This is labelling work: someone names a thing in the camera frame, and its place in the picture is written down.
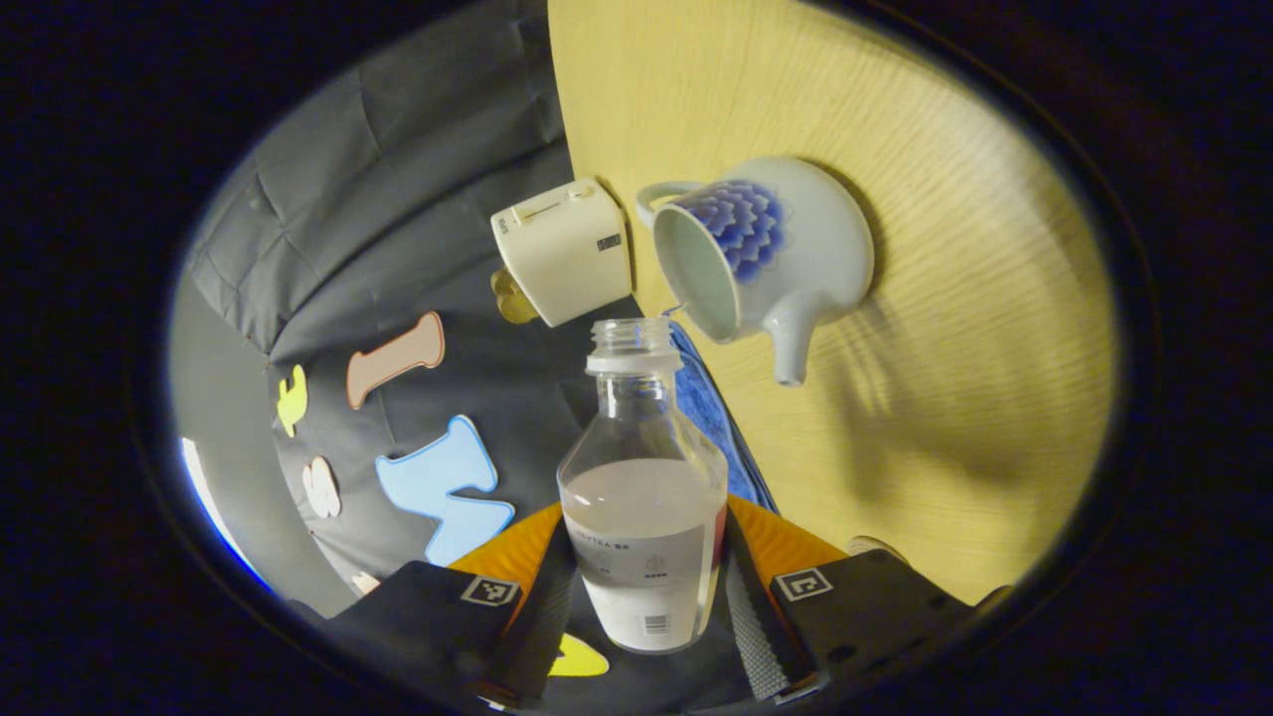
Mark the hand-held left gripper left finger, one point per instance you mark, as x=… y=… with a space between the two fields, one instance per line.
x=537 y=626

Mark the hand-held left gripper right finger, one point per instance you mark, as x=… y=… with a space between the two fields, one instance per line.
x=756 y=626

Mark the clear plastic water bottle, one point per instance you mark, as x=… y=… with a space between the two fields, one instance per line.
x=641 y=557

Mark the white blue-flowered teacup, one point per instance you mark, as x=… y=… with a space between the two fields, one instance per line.
x=816 y=249

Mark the blue folded towel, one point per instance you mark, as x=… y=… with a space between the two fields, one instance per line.
x=711 y=408

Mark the brown toast slice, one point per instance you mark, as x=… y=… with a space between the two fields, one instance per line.
x=512 y=298

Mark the white toaster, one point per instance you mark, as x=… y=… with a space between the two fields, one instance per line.
x=567 y=249

